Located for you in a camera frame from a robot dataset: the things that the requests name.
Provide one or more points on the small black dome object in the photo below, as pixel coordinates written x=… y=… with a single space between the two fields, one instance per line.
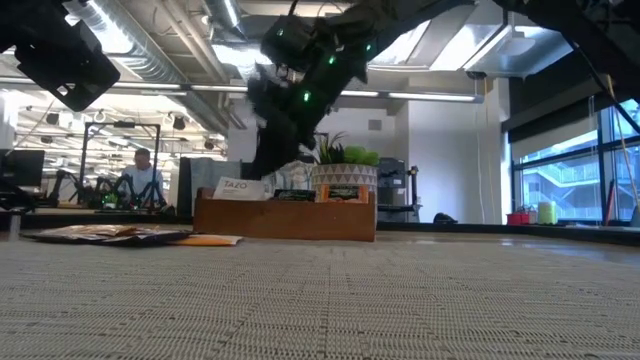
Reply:
x=445 y=219

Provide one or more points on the silver round duct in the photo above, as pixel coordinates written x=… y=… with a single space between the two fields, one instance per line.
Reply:
x=225 y=15

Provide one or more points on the long ceiling light bar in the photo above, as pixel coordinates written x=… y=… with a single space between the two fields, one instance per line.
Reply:
x=430 y=96
x=200 y=88

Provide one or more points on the silver corrugated ventilation duct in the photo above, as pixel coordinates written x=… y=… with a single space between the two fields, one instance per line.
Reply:
x=150 y=60

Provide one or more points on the black metal rig frame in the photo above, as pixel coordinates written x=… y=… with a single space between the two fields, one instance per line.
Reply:
x=122 y=124

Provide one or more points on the red plastic bin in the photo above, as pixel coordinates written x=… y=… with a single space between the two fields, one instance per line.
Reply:
x=518 y=219

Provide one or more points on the succulent in patterned white pot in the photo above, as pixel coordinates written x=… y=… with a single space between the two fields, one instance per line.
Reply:
x=345 y=175

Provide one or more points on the person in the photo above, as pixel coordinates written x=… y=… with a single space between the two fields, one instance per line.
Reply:
x=141 y=175

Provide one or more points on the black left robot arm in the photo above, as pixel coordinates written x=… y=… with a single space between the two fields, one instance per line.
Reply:
x=25 y=20

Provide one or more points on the black computer monitor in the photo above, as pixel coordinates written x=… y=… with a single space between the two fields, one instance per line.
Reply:
x=22 y=167

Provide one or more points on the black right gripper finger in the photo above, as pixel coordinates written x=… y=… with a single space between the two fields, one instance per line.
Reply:
x=275 y=150

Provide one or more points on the grey woven placemat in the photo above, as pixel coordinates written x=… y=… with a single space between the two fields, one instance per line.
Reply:
x=320 y=300

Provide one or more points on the small ceiling security camera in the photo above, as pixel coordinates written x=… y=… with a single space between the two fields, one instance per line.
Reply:
x=476 y=75

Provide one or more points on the dark printer machine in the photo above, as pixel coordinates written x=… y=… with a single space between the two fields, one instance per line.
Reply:
x=392 y=175

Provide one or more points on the yellow green cylinder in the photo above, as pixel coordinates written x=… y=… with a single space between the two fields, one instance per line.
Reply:
x=547 y=214

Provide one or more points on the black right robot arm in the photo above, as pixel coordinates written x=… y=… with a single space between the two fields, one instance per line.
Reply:
x=410 y=15

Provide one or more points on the wooden tea caddy box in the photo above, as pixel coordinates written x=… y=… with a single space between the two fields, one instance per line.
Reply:
x=285 y=220

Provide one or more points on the black robot arms set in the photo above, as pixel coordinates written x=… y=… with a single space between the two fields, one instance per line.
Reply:
x=105 y=192

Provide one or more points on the grey partition panel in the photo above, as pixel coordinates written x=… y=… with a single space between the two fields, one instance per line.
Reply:
x=200 y=175

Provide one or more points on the white ceiling air unit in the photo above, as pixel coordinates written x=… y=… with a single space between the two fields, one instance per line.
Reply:
x=520 y=50

